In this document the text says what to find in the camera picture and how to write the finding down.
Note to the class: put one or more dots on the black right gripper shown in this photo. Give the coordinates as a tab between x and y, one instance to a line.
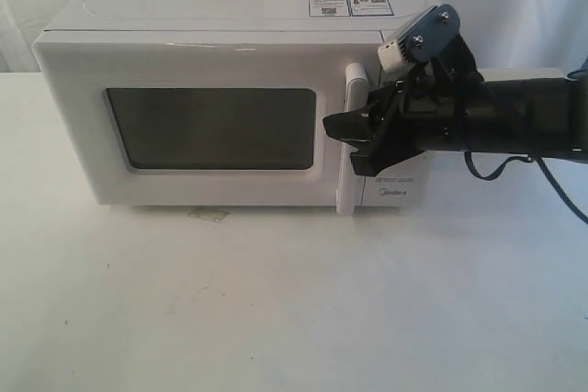
426	113

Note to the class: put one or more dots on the white microwave door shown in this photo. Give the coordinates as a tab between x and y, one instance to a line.
208	118

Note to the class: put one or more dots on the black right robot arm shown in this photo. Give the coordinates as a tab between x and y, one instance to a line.
536	117

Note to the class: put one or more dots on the white microwave oven body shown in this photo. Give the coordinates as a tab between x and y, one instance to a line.
397	186

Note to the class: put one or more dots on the blue white warning sticker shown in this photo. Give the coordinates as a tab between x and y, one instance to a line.
350	8

